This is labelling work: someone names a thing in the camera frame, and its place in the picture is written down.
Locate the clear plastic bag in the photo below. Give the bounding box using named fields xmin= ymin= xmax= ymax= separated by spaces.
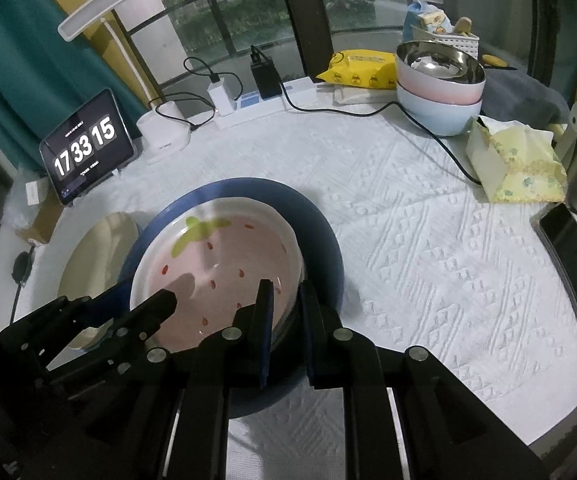
xmin=0 ymin=180 xmax=34 ymax=241

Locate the grey cloth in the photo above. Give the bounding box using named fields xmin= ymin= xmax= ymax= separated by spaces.
xmin=481 ymin=65 xmax=571 ymax=126

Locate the teal curtain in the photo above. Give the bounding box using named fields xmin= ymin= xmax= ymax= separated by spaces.
xmin=0 ymin=0 xmax=144 ymax=176

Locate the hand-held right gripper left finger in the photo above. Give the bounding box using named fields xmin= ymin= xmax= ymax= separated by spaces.
xmin=23 ymin=280 xmax=275 ymax=480

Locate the long black adapter cable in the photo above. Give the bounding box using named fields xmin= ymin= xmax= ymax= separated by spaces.
xmin=251 ymin=44 xmax=484 ymax=186

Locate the yellow cloth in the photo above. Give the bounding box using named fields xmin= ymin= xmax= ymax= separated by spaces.
xmin=465 ymin=115 xmax=568 ymax=204

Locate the black tablet with clock display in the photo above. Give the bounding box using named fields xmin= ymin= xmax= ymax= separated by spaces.
xmin=39 ymin=87 xmax=136 ymax=206

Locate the white desk lamp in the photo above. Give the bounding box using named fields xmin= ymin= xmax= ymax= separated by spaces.
xmin=58 ymin=0 xmax=192 ymax=165

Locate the small white basket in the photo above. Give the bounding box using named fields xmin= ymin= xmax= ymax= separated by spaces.
xmin=438 ymin=17 xmax=480 ymax=58

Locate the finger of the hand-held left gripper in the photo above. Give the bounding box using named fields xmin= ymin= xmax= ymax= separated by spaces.
xmin=0 ymin=282 xmax=135 ymax=361
xmin=48 ymin=290 xmax=179 ymax=386

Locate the brown cardboard box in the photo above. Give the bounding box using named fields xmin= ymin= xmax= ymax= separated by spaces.
xmin=16 ymin=180 xmax=66 ymax=246

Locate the yellow wipes packet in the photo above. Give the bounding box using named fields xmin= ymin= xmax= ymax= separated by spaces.
xmin=315 ymin=49 xmax=399 ymax=91

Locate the black balcony railing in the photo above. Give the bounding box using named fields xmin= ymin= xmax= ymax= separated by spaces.
xmin=158 ymin=0 xmax=419 ymax=76

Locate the black round device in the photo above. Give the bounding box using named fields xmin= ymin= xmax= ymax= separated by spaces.
xmin=12 ymin=252 xmax=34 ymax=283

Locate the white textured tablecloth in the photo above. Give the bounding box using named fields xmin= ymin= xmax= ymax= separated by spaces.
xmin=0 ymin=75 xmax=577 ymax=480

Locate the white charger with cable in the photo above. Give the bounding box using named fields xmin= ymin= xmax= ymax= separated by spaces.
xmin=149 ymin=56 xmax=244 ymax=133

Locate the cream plate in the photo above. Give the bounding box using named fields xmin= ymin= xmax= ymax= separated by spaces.
xmin=58 ymin=211 xmax=142 ymax=351

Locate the black power adapter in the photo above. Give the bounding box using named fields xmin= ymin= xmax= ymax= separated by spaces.
xmin=251 ymin=57 xmax=283 ymax=99

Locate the large blue bowl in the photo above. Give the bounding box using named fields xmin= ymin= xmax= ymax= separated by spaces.
xmin=121 ymin=176 xmax=344 ymax=416

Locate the black smartphone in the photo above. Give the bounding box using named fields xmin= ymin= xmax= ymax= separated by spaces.
xmin=538 ymin=203 xmax=577 ymax=350

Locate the pink strawberry print bowl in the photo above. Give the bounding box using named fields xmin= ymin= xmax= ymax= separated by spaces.
xmin=129 ymin=196 xmax=305 ymax=353

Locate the white power strip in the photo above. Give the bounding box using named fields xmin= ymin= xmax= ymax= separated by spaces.
xmin=216 ymin=77 xmax=319 ymax=130

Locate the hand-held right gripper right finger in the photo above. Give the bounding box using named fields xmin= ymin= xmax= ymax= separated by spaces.
xmin=298 ymin=280 xmax=549 ymax=480

